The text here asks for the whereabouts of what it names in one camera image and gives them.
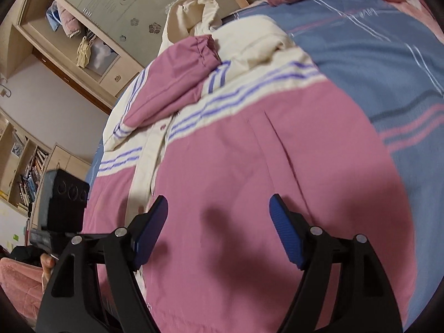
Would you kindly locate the row of books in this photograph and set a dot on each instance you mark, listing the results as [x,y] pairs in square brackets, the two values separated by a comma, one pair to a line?
[33,177]

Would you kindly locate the blue plaid bed sheet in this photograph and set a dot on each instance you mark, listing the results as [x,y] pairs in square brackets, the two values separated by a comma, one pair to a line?
[364,59]

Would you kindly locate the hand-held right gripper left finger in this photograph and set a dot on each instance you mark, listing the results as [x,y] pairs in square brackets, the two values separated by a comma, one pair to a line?
[152,230]

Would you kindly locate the white garment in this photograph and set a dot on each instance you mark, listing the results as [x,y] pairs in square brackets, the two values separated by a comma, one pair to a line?
[102,57]

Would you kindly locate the light blue folded cloth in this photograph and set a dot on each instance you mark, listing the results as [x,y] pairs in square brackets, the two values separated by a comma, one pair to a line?
[52,17]

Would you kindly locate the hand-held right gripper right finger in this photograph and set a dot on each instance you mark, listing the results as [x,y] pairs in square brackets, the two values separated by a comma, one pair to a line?
[284,229]

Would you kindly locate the wooden bookshelf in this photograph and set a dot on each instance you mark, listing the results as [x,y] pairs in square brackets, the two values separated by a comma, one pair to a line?
[14,166]

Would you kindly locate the dark cloth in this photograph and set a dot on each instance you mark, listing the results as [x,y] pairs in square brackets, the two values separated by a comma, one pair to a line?
[24,251]

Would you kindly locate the pink folded cloth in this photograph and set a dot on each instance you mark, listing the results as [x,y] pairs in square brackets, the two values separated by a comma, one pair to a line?
[69,20]

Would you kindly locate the pink and cream jacket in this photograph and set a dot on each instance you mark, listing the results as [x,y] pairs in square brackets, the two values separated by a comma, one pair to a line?
[242,163]

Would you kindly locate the yellow garment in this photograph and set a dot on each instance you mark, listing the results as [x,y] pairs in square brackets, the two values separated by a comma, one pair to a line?
[83,53]

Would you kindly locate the wall hook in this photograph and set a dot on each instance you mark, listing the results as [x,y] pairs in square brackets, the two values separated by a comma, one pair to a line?
[5,92]

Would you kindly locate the person's left hand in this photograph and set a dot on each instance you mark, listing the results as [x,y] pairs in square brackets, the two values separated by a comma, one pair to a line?
[47,267]

